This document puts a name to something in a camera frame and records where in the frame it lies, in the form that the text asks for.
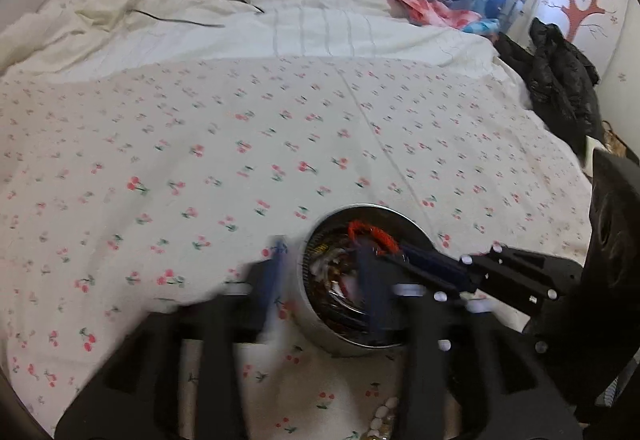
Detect cherry print bed sheet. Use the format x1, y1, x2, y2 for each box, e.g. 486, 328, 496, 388
0, 55, 596, 440

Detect round metal tin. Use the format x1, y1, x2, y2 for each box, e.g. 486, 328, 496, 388
297, 203, 441, 359

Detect jewelry pile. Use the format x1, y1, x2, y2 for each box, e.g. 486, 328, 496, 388
306, 230, 403, 347

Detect white quilt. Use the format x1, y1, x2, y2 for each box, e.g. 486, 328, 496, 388
0, 0, 532, 82

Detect white bead bracelet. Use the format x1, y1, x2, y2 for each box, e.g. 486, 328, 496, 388
367, 396, 401, 440

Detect tan bag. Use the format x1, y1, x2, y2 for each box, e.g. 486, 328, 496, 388
601, 120, 627, 157

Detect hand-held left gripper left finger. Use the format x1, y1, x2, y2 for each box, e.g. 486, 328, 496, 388
54, 235, 291, 440

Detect black puffer jacket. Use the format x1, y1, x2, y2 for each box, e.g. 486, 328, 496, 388
499, 17, 607, 162

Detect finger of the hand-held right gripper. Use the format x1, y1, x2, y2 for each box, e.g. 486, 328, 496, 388
382, 243, 561, 321
462, 243, 585, 293

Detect red cord bracelet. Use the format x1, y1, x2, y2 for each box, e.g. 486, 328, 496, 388
347, 219, 401, 257

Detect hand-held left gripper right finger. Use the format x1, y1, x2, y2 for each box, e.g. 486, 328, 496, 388
352, 247, 584, 440

